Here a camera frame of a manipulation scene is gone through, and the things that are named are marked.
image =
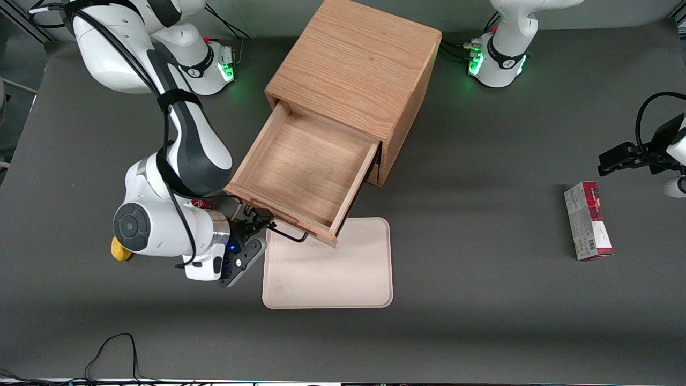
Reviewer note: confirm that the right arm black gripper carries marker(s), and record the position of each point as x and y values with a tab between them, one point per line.
239	229

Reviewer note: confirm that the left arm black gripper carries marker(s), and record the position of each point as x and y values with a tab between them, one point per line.
657	151

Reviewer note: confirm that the tall wooden drawer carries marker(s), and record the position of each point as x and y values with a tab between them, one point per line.
311	166

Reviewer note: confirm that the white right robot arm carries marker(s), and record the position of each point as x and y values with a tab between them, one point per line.
198	145

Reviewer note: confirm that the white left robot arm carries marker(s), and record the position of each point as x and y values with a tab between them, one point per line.
504	64

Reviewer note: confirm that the short wooden drawer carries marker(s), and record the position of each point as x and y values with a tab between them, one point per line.
374	176

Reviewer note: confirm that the wooden drawer cabinet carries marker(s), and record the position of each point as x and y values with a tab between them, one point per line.
359	59

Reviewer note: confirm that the red cola bottle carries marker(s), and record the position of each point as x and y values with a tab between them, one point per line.
202	204

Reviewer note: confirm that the red and white carton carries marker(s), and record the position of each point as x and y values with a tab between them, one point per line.
587	225

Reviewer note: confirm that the beige rectangular tray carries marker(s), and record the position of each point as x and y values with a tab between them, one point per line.
332	273

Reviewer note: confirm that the yellow lemon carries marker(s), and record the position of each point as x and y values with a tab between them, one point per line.
120	253

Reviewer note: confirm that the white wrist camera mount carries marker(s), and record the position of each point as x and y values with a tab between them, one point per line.
203	271
674	187

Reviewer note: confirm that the dark metal frame bar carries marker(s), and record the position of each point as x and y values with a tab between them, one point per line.
27	27

